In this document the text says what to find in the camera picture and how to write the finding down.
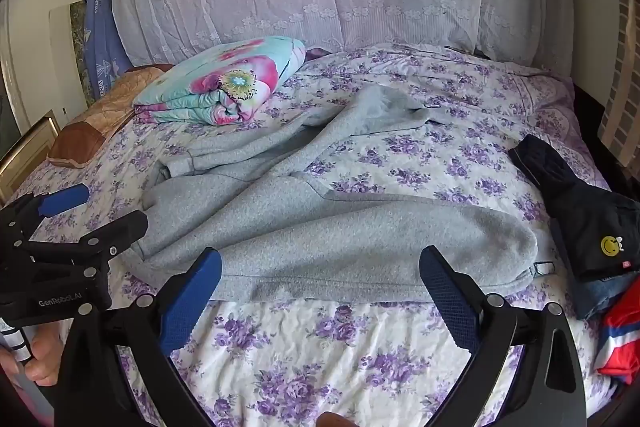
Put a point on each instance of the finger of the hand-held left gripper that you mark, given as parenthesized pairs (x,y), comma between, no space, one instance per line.
(62,199)
(115,232)

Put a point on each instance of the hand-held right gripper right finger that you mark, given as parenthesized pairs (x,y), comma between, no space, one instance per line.
(450,302)

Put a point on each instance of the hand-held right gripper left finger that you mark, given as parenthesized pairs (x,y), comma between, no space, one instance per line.
(192,302)

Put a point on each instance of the grey pants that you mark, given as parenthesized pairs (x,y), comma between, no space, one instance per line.
(325,227)

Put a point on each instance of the person's left hand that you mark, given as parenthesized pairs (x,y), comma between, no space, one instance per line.
(42,357)

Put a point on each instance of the brown pillow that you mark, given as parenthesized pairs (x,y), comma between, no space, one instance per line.
(95,127)

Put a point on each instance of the blue jeans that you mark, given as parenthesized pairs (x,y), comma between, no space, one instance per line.
(590,299)

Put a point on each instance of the purple floral bedspread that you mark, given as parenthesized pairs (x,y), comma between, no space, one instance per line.
(400,157)

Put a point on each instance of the black garment with smiley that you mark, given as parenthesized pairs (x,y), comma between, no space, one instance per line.
(590,217)

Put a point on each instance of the blue printed fabric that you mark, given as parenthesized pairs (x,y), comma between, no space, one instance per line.
(100,32)

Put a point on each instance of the red garment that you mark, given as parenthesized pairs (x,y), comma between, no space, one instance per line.
(625,342)

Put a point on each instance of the folded floral quilt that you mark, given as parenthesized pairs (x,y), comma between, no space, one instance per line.
(225,77)

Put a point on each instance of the brick pattern panel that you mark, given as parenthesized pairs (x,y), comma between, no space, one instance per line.
(625,82)

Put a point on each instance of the gold frame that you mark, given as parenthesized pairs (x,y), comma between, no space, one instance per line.
(30,147)

